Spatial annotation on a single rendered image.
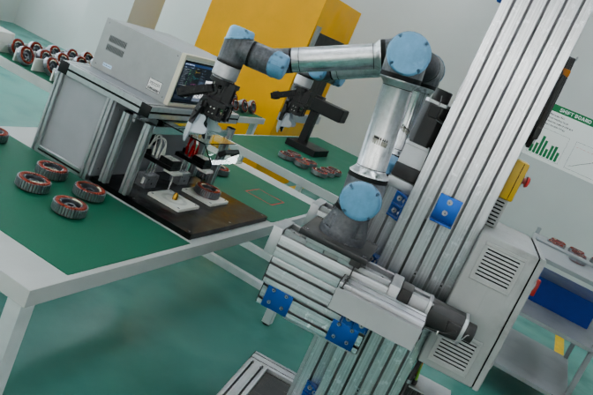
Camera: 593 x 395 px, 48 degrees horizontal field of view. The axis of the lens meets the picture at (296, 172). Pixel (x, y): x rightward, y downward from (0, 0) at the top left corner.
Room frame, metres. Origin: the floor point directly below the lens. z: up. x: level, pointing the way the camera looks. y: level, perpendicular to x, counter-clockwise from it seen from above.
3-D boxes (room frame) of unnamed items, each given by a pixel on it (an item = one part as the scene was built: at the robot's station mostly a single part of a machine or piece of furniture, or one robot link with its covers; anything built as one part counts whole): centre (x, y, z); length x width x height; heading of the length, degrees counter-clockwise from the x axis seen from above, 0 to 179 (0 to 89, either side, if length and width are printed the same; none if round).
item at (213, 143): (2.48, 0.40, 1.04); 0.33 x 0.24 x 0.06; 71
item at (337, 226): (2.01, -0.21, 1.09); 0.15 x 0.15 x 0.10
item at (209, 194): (2.71, 0.31, 0.80); 0.11 x 0.11 x 0.04
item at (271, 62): (1.92, 0.20, 1.45); 0.11 x 0.11 x 0.08; 86
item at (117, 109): (2.68, 0.59, 0.92); 0.66 x 0.01 x 0.30; 161
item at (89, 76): (2.70, 0.65, 1.09); 0.68 x 0.44 x 0.05; 161
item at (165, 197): (2.48, 0.39, 0.78); 0.15 x 0.15 x 0.01; 71
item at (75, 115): (2.42, 0.84, 0.91); 0.28 x 0.03 x 0.32; 71
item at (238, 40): (1.90, 0.30, 1.45); 0.09 x 0.08 x 0.11; 86
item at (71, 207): (2.01, 0.62, 0.77); 0.11 x 0.11 x 0.04
